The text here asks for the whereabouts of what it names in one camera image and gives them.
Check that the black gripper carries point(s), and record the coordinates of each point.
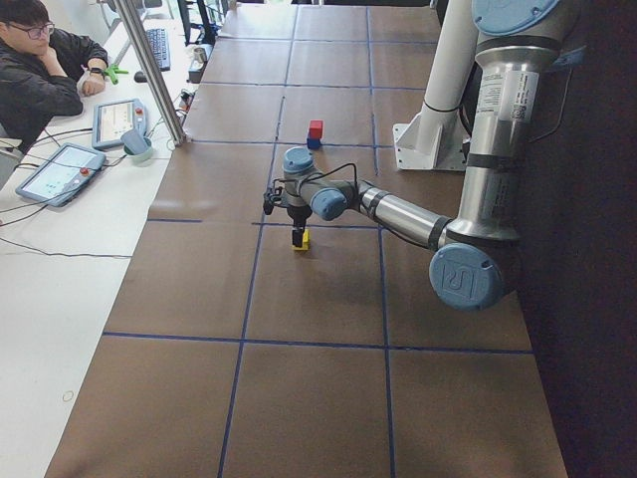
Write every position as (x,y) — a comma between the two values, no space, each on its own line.
(299,215)

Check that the yellow cube block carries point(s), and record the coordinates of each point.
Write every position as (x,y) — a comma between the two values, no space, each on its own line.
(301,240)

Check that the blue cube block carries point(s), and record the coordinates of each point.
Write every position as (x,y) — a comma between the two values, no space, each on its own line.
(313,143)

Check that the red cube block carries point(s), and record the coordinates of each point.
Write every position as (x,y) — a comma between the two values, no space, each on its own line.
(315,129)

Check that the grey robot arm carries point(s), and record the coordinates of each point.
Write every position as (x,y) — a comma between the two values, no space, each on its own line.
(475,118)

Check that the black electronics box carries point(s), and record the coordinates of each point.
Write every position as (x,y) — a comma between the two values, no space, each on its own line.
(196,69)

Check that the metal cup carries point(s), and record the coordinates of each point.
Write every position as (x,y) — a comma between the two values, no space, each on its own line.
(200,55)

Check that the far teach pendant tablet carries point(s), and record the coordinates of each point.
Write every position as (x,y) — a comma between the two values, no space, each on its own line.
(114,120)

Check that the teach pendant tablet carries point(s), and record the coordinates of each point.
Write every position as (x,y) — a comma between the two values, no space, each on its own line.
(63,175)
(114,120)

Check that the black computer mouse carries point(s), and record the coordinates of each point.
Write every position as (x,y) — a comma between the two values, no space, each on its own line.
(140,77)

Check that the black keyboard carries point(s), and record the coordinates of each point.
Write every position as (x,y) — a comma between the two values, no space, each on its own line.
(159,45)

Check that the green plastic tool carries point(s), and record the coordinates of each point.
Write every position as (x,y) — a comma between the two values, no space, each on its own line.
(113,72)

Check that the near teach pendant tablet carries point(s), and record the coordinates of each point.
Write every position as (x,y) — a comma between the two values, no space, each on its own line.
(63,175)

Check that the person in black jacket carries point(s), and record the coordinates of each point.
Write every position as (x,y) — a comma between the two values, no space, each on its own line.
(45,71)

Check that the white camera pole with base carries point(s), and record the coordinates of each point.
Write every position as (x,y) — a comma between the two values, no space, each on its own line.
(434,138)

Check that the aluminium frame post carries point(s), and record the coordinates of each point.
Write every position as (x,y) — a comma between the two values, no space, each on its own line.
(136,33)

